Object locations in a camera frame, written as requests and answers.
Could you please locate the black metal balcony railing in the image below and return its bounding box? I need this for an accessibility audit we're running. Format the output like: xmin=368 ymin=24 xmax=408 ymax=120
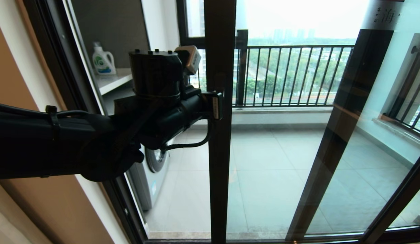
xmin=193 ymin=44 xmax=355 ymax=107

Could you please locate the white detergent bottle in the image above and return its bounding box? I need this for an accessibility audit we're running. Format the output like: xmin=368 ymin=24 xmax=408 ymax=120
xmin=92 ymin=42 xmax=117 ymax=75

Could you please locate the dark outer door frame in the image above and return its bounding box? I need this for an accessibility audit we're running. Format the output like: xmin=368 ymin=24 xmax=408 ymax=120
xmin=23 ymin=0 xmax=420 ymax=244

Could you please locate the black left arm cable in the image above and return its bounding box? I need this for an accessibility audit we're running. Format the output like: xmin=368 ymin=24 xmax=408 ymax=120
xmin=0 ymin=102 xmax=214 ymax=152

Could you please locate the black side balcony railing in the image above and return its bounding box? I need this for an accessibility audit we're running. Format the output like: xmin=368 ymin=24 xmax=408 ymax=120
xmin=383 ymin=34 xmax=420 ymax=139

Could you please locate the grey stone window sill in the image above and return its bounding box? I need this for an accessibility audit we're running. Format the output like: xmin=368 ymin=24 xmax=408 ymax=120
xmin=230 ymin=106 xmax=332 ymax=116

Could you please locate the dark framed sliding glass door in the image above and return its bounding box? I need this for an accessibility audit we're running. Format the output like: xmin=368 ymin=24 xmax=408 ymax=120
xmin=204 ymin=0 xmax=420 ymax=244

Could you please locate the white stone shelf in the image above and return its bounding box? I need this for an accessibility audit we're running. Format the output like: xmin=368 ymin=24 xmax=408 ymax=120
xmin=95 ymin=68 xmax=134 ymax=95

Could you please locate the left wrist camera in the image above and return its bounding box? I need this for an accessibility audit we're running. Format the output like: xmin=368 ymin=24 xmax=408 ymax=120
xmin=174 ymin=45 xmax=202 ymax=76

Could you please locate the frosted white glass sticker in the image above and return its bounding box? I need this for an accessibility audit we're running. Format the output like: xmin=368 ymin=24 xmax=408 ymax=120
xmin=363 ymin=0 xmax=406 ymax=31

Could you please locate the white front-load washing machine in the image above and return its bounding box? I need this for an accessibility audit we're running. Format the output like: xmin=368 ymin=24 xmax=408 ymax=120
xmin=102 ymin=87 xmax=170 ymax=211

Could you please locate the dark window frame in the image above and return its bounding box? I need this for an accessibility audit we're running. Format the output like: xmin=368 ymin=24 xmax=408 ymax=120
xmin=176 ymin=0 xmax=249 ymax=107

